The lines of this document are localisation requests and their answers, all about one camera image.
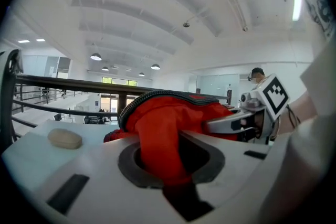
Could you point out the round ceiling fixture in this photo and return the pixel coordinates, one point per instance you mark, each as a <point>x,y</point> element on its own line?
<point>186,25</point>

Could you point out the person's right forearm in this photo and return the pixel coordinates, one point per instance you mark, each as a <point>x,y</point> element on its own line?
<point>302,112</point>

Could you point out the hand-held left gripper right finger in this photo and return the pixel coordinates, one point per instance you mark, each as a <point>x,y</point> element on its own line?
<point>236,178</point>

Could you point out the red fabric bag with zipper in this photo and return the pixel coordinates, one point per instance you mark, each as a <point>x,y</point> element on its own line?
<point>162,123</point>

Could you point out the light blue table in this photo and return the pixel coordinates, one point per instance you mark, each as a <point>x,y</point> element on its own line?
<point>34,160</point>

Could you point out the black metal railing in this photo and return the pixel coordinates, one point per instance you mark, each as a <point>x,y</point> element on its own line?
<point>78,85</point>

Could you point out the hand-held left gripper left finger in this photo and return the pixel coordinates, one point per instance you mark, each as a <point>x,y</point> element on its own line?
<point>105,191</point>

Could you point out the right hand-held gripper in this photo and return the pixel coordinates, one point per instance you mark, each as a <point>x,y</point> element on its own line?
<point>273,94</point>

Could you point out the person's white printed shirt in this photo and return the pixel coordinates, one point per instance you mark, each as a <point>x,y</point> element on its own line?
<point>309,160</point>

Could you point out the flat ceiling panel light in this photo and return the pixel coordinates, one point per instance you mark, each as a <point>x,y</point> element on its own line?
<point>40,40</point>
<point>23,41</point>

